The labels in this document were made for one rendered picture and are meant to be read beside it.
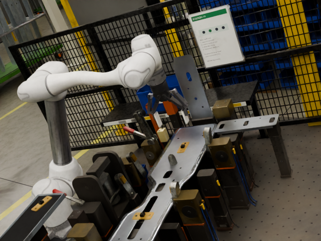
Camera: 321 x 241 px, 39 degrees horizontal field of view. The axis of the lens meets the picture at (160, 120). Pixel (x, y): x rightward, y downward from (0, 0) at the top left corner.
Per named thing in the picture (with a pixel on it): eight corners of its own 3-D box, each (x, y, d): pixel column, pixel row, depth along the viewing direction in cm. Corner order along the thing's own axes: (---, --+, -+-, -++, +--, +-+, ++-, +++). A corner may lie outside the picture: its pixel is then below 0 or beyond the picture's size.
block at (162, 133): (187, 191, 232) (162, 131, 217) (181, 192, 233) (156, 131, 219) (189, 187, 234) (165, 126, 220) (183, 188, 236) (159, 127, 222)
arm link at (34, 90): (40, 76, 200) (53, 65, 212) (7, 87, 206) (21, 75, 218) (53, 103, 205) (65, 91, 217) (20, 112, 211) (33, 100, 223)
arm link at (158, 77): (157, 72, 188) (162, 85, 190) (165, 63, 195) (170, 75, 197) (139, 76, 192) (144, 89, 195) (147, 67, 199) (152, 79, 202)
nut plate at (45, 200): (36, 211, 172) (35, 209, 172) (30, 210, 175) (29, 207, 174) (52, 197, 177) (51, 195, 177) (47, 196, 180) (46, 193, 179)
